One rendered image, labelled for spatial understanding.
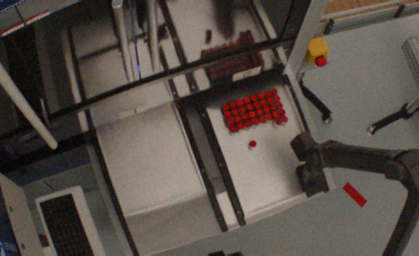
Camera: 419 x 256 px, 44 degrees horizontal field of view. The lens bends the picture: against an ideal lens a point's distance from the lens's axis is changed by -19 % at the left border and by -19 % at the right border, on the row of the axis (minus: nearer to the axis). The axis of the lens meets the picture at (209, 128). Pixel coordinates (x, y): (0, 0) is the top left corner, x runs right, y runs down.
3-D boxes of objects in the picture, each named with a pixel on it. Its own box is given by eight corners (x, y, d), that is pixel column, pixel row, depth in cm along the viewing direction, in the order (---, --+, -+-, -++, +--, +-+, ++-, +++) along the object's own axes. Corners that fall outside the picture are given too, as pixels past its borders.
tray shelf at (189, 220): (79, 121, 191) (78, 119, 189) (283, 53, 199) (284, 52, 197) (127, 260, 180) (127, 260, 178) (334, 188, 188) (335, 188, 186)
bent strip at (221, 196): (211, 182, 186) (212, 179, 180) (221, 179, 186) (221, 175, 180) (227, 225, 182) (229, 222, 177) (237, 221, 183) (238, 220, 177)
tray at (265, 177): (206, 112, 191) (206, 108, 188) (285, 87, 194) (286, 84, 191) (244, 217, 183) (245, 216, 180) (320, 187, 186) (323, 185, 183)
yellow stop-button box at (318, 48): (298, 44, 190) (302, 36, 183) (317, 39, 191) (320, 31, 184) (308, 65, 188) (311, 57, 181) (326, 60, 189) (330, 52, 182)
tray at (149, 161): (92, 114, 189) (90, 111, 186) (168, 86, 193) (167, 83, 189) (124, 216, 182) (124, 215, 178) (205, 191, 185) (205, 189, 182)
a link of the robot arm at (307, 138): (316, 161, 155) (338, 150, 158) (294, 125, 160) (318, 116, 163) (300, 183, 165) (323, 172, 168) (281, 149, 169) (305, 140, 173)
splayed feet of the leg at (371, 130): (363, 124, 284) (370, 117, 271) (427, 97, 291) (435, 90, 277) (368, 140, 283) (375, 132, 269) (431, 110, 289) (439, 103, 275)
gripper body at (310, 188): (314, 161, 176) (317, 151, 170) (326, 190, 172) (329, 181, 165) (294, 169, 176) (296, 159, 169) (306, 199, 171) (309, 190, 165)
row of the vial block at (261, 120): (227, 130, 190) (228, 125, 185) (282, 111, 192) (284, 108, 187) (229, 137, 189) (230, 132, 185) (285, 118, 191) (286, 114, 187)
